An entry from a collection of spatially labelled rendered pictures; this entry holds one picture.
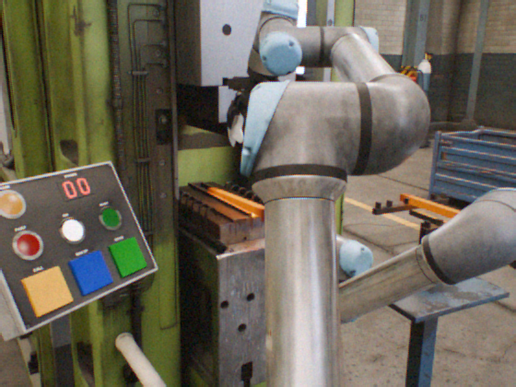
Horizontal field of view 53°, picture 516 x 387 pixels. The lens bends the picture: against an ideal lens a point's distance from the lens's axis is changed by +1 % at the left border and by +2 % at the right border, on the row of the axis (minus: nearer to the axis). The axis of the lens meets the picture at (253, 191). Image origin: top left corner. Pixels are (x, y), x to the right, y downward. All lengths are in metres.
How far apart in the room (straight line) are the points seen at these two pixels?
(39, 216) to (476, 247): 0.81
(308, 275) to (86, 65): 0.96
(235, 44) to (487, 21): 9.28
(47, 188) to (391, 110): 0.75
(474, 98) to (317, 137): 10.00
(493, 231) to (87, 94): 0.98
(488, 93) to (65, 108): 9.20
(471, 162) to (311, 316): 4.73
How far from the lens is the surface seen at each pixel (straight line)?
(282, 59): 0.96
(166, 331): 1.67
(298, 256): 0.57
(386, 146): 0.61
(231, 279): 1.45
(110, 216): 1.18
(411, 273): 0.96
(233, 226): 1.46
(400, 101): 0.63
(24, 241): 1.07
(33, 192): 1.11
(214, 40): 1.36
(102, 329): 1.58
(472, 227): 0.92
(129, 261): 1.17
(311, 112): 0.59
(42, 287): 1.05
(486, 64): 10.45
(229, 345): 1.54
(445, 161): 5.39
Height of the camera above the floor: 1.45
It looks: 15 degrees down
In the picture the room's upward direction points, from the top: 1 degrees clockwise
